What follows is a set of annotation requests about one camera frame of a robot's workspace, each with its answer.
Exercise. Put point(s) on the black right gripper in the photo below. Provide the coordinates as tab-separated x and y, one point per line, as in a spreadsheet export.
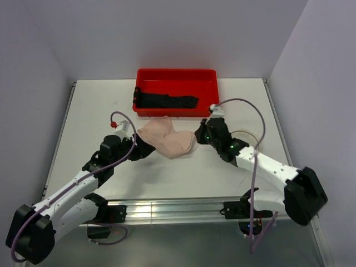
199	132

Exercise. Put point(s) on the aluminium rail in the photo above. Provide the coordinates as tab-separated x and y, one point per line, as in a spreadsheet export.
167	208

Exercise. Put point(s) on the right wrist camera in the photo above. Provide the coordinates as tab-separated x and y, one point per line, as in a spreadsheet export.
216	111

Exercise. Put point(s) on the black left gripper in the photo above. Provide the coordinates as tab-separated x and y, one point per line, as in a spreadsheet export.
142	149

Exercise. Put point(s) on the pale pink bra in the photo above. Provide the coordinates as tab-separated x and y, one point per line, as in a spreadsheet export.
161	134

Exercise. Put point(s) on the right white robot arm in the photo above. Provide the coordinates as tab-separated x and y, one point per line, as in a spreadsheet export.
298	192

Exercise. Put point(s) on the white mesh laundry bag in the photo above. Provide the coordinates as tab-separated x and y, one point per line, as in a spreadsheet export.
245	136

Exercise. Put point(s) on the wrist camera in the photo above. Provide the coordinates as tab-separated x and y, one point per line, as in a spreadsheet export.
216	111
120	129

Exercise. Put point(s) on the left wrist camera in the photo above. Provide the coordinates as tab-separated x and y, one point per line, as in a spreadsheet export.
120	129

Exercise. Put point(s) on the red plastic tray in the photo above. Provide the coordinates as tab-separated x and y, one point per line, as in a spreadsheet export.
200	83

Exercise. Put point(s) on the black garment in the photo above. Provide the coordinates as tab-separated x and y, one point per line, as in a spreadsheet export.
153	100

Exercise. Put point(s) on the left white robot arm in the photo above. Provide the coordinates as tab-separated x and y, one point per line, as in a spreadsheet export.
34	230

